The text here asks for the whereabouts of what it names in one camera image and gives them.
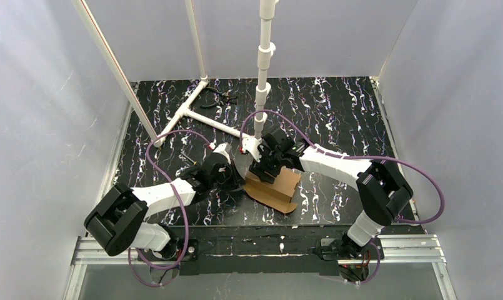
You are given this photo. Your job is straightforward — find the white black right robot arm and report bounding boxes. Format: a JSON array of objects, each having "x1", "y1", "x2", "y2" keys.
[{"x1": 241, "y1": 128, "x2": 414, "y2": 251}]

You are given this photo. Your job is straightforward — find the white PVC pipe frame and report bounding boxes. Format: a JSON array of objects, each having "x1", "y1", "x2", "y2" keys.
[{"x1": 72, "y1": 1, "x2": 278, "y2": 147}]

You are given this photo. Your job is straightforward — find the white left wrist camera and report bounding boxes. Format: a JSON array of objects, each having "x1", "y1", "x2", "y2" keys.
[{"x1": 213, "y1": 142, "x2": 231, "y2": 163}]

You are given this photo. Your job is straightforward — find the yellow black screwdriver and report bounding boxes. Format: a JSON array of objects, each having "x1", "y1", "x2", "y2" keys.
[{"x1": 181, "y1": 151, "x2": 197, "y2": 166}]

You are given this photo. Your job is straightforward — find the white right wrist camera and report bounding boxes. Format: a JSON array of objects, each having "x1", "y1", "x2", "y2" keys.
[{"x1": 240, "y1": 137, "x2": 262, "y2": 162}]

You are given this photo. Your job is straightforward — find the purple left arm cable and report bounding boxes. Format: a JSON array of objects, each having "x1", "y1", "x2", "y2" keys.
[{"x1": 127, "y1": 129, "x2": 217, "y2": 288}]

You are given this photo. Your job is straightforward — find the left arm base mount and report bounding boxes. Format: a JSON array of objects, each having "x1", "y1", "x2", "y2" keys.
[{"x1": 141, "y1": 238, "x2": 199, "y2": 263}]

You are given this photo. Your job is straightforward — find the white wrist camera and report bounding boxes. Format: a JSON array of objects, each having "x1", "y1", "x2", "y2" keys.
[
  {"x1": 240, "y1": 137, "x2": 262, "y2": 162},
  {"x1": 213, "y1": 142, "x2": 231, "y2": 163}
]

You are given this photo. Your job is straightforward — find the black pliers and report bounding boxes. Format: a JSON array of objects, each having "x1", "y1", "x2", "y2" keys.
[{"x1": 199, "y1": 86, "x2": 239, "y2": 109}]

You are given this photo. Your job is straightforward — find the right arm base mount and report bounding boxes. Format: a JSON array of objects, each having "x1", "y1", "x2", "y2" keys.
[{"x1": 311, "y1": 233, "x2": 385, "y2": 261}]

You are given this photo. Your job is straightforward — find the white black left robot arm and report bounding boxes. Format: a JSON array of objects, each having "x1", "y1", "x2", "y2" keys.
[{"x1": 83, "y1": 151, "x2": 245, "y2": 256}]

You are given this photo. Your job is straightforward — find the brown cardboard box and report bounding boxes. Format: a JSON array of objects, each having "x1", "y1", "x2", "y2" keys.
[{"x1": 244, "y1": 167, "x2": 301, "y2": 214}]

